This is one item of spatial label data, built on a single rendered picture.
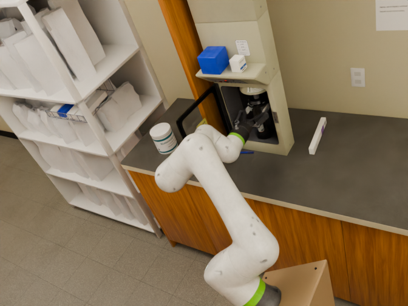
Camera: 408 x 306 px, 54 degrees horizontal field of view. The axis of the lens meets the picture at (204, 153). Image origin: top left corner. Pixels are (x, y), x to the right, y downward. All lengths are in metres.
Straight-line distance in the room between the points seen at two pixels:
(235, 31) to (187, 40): 0.26
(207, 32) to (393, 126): 1.07
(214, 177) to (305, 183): 0.77
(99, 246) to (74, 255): 0.22
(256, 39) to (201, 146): 0.62
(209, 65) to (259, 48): 0.23
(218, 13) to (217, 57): 0.19
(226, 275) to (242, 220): 0.19
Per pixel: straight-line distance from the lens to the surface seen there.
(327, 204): 1.92
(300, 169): 2.09
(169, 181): 1.47
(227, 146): 1.84
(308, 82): 2.38
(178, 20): 1.91
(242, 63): 1.82
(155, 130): 2.43
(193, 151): 1.38
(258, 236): 1.28
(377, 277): 2.27
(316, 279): 1.36
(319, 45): 2.23
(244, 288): 1.39
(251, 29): 1.78
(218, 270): 1.35
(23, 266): 3.90
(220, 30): 1.86
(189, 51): 1.97
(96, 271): 3.41
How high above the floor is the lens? 2.41
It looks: 39 degrees down
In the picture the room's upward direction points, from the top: 22 degrees counter-clockwise
